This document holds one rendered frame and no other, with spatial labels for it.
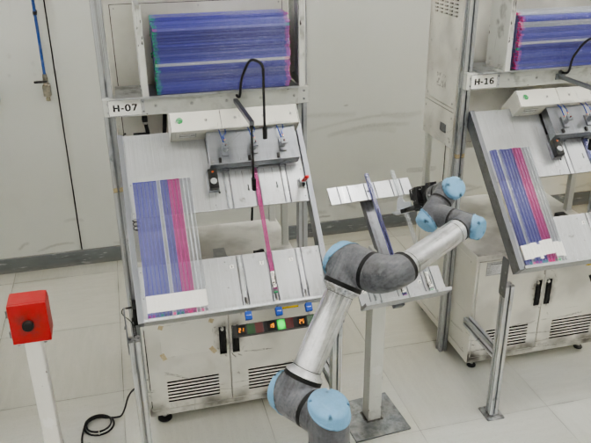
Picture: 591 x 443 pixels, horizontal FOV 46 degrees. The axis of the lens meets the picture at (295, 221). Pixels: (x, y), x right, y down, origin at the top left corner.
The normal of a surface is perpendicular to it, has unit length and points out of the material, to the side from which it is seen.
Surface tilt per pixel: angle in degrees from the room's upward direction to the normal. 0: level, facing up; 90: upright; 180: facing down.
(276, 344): 90
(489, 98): 90
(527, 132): 45
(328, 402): 8
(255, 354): 90
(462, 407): 0
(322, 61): 90
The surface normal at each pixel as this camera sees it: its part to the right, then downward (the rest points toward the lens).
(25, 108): 0.25, 0.40
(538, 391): -0.01, -0.91
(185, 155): 0.18, -0.32
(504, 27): -0.97, 0.11
